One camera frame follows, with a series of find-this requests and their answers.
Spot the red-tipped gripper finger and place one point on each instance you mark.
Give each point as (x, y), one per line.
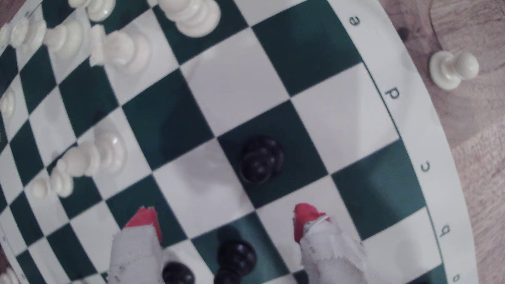
(327, 252)
(136, 252)

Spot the black pawn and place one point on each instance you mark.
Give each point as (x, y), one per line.
(260, 159)
(177, 274)
(234, 258)

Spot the green and white chess mat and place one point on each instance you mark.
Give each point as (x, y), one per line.
(232, 79)

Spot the white pawn on e4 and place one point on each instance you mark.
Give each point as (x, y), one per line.
(102, 152)

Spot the white knight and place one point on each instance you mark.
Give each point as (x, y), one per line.
(122, 49)

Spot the white bishop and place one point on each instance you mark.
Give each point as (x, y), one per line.
(193, 17)

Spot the white queen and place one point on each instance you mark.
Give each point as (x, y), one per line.
(23, 33)

